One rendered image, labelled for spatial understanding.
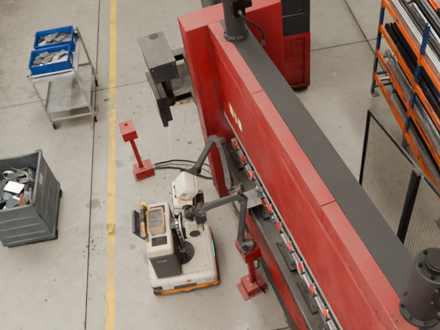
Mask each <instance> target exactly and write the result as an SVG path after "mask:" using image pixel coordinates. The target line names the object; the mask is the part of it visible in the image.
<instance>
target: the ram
mask: <svg viewBox="0 0 440 330"><path fill-rule="evenodd" d="M214 52H215V60H216V64H217V72H218V76H219V84H220V89H221V96H222V100H223V108H224V112H225V114H226V116H227V117H226V116H225V117H226V119H227V118H228V119H229V121H230V123H231V125H232V126H231V125H230V127H231V128H232V127H233V128H234V131H235V132H234V134H235V135H236V134H237V136H238V138H239V140H240V141H241V143H242V145H243V147H244V148H243V147H242V148H243V150H244V149H245V150H246V152H245V151H244V152H245V153H247V155H248V156H249V158H250V160H251V162H252V163H253V165H254V167H255V169H256V170H257V172H255V173H256V174H257V173H258V174H259V176H258V175H257V176H258V177H260V178H261V180H262V182H263V184H264V186H265V187H266V189H267V191H268V193H269V195H270V197H271V199H272V200H273V202H274V204H275V206H276V207H277V209H278V211H279V213H280V215H281V216H282V218H280V219H281V220H282V219H283V220H284V222H283V221H282V223H285V224H286V226H287V228H288V230H289V231H290V233H291V235H292V237H293V239H294V241H295V243H296V244H297V246H298V248H299V250H300V252H301V253H302V256H303V257H304V259H305V261H306V263H307V265H308V267H309V268H310V270H311V272H312V274H313V275H314V277H315V279H316V281H317V283H318V285H319V287H320V289H321V290H322V292H323V294H324V296H325V298H326V299H327V302H328V303H329V305H330V307H331V309H332V311H333V312H334V314H335V316H336V318H337V319H338V321H339V323H340V326H341V327H342V329H343V330H386V328H385V327H384V325H383V324H382V322H381V320H380V318H379V317H378V315H377V314H376V312H375V310H374V308H373V307H372V305H371V303H370V302H369V300H368V299H367V297H366V296H365V294H364V292H363V290H362V289H361V287H360V286H359V284H358V282H357V280H356V279H355V277H354V275H353V274H352V272H351V271H350V269H349V268H348V265H347V264H346V262H345V261H344V259H343V258H342V255H341V254H340V252H339V251H338V249H337V247H336V246H335V244H334V243H333V241H332V239H331V237H330V236H329V234H328V233H327V231H326V229H325V227H324V226H323V224H322V223H321V221H320V220H319V218H318V216H317V215H316V212H315V211H314V209H313V208H312V206H311V205H310V203H309V201H308V199H307V198H306V197H305V195H304V193H303V191H302V190H301V188H300V187H299V184H298V183H297V181H296V180H295V178H294V177H293V174H292V173H291V172H290V170H289V168H288V167H287V165H286V163H285V162H284V160H283V158H282V156H281V155H280V153H279V152H278V150H277V148H276V146H275V145H274V144H273V142H272V140H271V138H270V137H269V135H268V134H267V132H266V130H265V128H264V127H263V125H262V124H261V121H260V120H259V118H258V117H257V115H256V114H255V112H254V110H253V109H252V108H251V105H250V104H249V102H248V100H247V99H246V97H245V96H244V93H243V92H242V90H241V89H240V87H239V86H238V84H237V82H236V81H235V79H234V77H233V76H232V74H231V72H230V71H229V69H228V67H227V65H226V64H225V62H224V61H223V59H222V57H221V56H220V54H219V53H218V51H217V49H216V48H214ZM229 103H230V105H231V107H232V110H233V115H234V113H236V121H237V123H236V121H235V116H234V117H233V115H232V113H231V112H230V105H229ZM228 119H227V120H228ZM238 119H239V121H240V123H241V125H242V131H241V129H240V128H239V125H238ZM229 121H228V122H229ZM230 123H229V124H230ZM232 130H233V129H232ZM237 136H236V137H237ZM238 138H237V139H238ZM239 140H238V141H239ZM240 141H239V143H240ZM241 143H240V144H241ZM242 145H241V146H242ZM247 155H246V156H247ZM248 156H247V158H248ZM249 158H248V159H249ZM250 160H249V161H250ZM251 162H250V163H251ZM252 163H251V165H252ZM253 165H252V167H253ZM253 169H254V168H253ZM255 169H254V170H255ZM259 180H260V179H259ZM261 180H260V182H261ZM262 182H261V183H262ZM263 184H262V185H263ZM264 186H263V187H264ZM265 187H264V189H265ZM266 189H265V191H266ZM266 193H267V192H266ZM268 193H267V194H268ZM269 195H268V197H269ZM270 197H269V198H270ZM271 199H270V200H271ZM271 202H272V201H271ZM273 202H272V204H273ZM274 204H273V206H274ZM275 206H274V207H275ZM275 209H276V208H275ZM276 211H277V210H276ZM278 211H277V213H278ZM279 213H278V215H279ZM280 215H279V216H280ZM284 226H285V225H284ZM286 226H285V228H286ZM287 228H286V230H287ZM288 230H287V231H288ZM288 233H289V232H288ZM290 233H289V235H290ZM291 235H290V237H291ZM292 237H291V239H292ZM293 239H292V240H293ZM294 241H293V243H294ZM295 243H294V245H295ZM295 247H296V245H295ZM296 248H297V247H296ZM297 250H298V249H297ZM299 250H298V252H299ZM300 252H299V254H300ZM300 256H301V254H300ZM302 256H301V257H302ZM303 257H302V259H303ZM304 259H303V261H304ZM305 261H304V263H305ZM306 263H305V264H306ZM307 265H306V267H307ZM308 267H307V269H308ZM308 271H309V269H308ZM309 272H310V271H309ZM311 272H310V274H311ZM312 274H311V276H312ZM312 278H313V276H312ZM315 279H314V278H313V280H314V281H315ZM316 281H315V283H316ZM317 283H316V285H317ZM318 285H317V287H318ZM318 289H319V288H318ZM320 289H319V291H320ZM320 293H321V291H320ZM321 295H322V293H321ZM322 296H323V295H322ZM324 296H323V298H324ZM325 298H324V300H325ZM325 302H326V300H325ZM327 302H326V304H327ZM327 305H328V304H327ZM329 305H328V307H329ZM330 307H329V309H330ZM331 309H330V311H331ZM332 311H331V313H332ZM332 315H333V313H332ZM333 317H334V315H333ZM334 319H335V317H334ZM335 320H336V319H335ZM336 322H337V320H336ZM337 324H338V322H337ZM338 326H339V324H338ZM340 326H339V328H340ZM342 329H341V328H340V330H342Z"/></svg>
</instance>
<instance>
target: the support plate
mask: <svg viewBox="0 0 440 330"><path fill-rule="evenodd" d="M250 192H251V193H250ZM243 194H244V195H246V196H247V198H248V200H247V209H250V208H252V207H255V206H258V205H260V204H261V198H262V197H259V196H256V194H255V192H254V190H253V189H252V190H250V191H247V192H244V193H243ZM251 194H252V195H251ZM234 203H235V205H236V207H237V209H238V212H240V204H239V202H237V201H234Z"/></svg>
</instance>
